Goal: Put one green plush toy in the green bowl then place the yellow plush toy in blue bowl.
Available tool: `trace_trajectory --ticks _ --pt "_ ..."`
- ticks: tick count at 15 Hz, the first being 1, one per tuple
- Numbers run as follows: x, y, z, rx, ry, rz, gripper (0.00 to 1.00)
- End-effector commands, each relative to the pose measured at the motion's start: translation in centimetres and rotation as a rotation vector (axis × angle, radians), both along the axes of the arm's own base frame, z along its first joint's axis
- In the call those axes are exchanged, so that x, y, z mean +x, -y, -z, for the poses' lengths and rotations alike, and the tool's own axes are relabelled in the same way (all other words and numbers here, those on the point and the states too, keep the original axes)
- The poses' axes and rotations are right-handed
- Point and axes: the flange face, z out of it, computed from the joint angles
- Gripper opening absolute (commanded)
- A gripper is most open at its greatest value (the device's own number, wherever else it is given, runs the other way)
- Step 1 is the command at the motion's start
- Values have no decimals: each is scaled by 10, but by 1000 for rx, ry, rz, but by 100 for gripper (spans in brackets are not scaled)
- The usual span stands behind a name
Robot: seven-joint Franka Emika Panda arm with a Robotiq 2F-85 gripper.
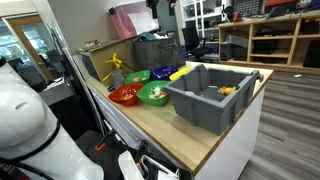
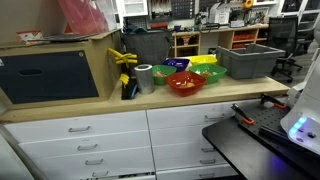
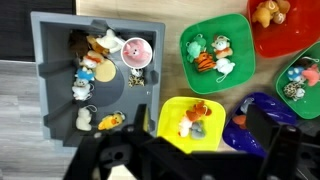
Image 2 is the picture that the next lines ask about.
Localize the green plastic bowl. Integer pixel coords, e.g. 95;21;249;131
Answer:
188;63;228;85
151;64;178;86

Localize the red plastic bowl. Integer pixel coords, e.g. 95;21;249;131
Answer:
165;70;207;98

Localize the blue plastic bowl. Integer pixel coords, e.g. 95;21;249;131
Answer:
162;57;191;73

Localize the yellow plastic bowl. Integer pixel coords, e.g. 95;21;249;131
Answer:
187;54;219;67

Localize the shiny metal cylinder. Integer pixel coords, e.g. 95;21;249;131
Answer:
133;63;156;95

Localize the dark gray fabric bin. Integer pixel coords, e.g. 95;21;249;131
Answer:
122;30;173;67

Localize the wooden cabinet with black panel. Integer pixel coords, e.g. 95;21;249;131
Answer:
0;29;123;111

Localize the white drawer cabinet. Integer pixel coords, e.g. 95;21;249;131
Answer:
3;97;268;180

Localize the wooden desk with cubbies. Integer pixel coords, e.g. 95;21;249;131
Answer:
172;23;270;58

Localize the black tool pegboard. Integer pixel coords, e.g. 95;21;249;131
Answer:
149;0;196;20

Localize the gray plastic bin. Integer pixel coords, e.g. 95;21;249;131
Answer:
215;43;287;80

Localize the orange storage bin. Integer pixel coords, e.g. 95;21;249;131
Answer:
232;33;256;43

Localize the black table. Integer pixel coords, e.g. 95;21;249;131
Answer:
201;114;320;180

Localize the pink plastic bag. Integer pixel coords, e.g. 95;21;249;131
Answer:
57;0;118;36

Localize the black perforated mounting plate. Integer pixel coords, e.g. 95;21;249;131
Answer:
234;99;293;143

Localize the yellow tape roll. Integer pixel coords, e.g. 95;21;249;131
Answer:
242;0;255;9

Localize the framed picture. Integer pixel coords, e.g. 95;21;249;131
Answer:
249;6;270;25

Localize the black office chair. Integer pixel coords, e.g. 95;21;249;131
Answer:
266;15;304;84
295;13;318;56

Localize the orange and white carton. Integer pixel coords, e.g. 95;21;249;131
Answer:
16;30;45;45

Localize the black clamp with orange handle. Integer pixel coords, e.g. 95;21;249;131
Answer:
230;103;256;126
259;93;288;111

